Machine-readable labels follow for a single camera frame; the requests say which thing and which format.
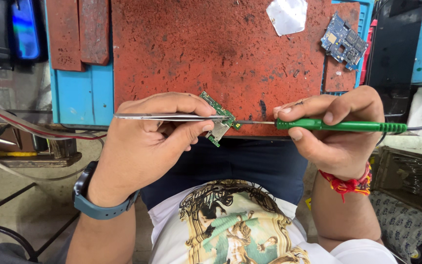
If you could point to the person's right hand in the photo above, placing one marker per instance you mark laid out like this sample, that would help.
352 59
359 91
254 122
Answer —
343 150

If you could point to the person's left hand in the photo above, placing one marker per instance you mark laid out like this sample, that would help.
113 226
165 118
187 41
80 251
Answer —
130 154

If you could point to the silver metal tweezers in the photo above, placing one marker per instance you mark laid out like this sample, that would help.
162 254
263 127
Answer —
170 117

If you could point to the green phone circuit board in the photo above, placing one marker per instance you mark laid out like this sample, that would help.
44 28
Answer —
221 126

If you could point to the blue-grey wrist watch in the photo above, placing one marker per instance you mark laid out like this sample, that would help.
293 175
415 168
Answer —
97 211

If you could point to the blue silicone repair mat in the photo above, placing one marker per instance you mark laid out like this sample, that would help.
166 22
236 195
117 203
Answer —
82 99

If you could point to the tray of metal tools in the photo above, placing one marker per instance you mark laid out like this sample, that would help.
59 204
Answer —
412 176

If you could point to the grey patterned cloth bag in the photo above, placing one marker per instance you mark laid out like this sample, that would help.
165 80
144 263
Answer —
405 223

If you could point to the dark blue trousers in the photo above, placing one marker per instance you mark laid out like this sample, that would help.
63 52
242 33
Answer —
247 165

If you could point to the black flat phone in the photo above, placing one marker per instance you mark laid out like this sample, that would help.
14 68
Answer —
394 58

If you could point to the wooden tray with tools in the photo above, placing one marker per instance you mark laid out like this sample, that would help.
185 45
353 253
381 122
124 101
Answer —
24 150

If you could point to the blue phone circuit board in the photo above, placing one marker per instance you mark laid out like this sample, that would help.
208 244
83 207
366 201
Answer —
343 42

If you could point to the narrow red rubber strip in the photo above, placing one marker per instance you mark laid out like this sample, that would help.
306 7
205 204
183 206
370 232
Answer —
93 33

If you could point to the white printed t-shirt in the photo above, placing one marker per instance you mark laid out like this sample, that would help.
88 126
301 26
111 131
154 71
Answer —
240 227

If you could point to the worn red work mat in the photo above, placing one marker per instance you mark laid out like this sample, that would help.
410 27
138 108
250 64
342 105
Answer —
214 55

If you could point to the wide red rubber strip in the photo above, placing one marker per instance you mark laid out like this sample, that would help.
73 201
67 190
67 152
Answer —
64 36

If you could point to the black metal stool frame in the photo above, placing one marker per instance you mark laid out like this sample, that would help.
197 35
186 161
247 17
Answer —
9 234

